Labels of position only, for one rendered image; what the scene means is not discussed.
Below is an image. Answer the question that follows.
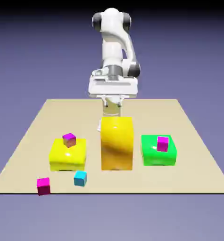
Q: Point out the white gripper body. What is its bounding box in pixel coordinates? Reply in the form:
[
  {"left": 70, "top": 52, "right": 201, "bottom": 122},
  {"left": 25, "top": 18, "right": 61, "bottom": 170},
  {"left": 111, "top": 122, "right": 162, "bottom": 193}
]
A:
[{"left": 88, "top": 74, "right": 139, "bottom": 99}]

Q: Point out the small purple cube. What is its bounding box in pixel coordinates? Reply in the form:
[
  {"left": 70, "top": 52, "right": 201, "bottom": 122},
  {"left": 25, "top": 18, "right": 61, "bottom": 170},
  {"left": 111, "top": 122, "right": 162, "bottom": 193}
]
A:
[{"left": 62, "top": 132, "right": 77, "bottom": 148}]

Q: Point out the small magenta cube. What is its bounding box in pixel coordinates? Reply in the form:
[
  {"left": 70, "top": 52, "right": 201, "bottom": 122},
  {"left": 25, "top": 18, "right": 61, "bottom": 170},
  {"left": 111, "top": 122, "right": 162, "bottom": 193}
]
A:
[
  {"left": 157, "top": 136, "right": 169, "bottom": 153},
  {"left": 36, "top": 177, "right": 51, "bottom": 196}
]

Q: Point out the small cyan cube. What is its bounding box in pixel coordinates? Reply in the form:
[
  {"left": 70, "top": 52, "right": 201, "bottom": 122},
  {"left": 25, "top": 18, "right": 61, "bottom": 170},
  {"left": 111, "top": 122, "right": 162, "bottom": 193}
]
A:
[{"left": 73, "top": 170, "right": 88, "bottom": 187}]

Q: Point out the large orange box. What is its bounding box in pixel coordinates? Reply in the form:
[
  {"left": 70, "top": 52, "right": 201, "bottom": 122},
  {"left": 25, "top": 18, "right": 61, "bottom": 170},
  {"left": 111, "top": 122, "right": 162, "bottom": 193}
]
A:
[{"left": 100, "top": 116, "right": 133, "bottom": 171}]

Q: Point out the large green box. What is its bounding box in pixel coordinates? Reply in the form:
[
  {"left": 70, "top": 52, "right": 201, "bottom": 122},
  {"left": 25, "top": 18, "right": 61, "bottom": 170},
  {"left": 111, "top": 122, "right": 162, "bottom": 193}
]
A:
[{"left": 141, "top": 134, "right": 177, "bottom": 167}]

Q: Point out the large yellow box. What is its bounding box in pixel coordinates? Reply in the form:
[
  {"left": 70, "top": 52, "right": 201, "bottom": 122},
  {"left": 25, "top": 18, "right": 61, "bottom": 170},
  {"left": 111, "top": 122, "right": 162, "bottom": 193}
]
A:
[{"left": 49, "top": 138, "right": 87, "bottom": 172}]

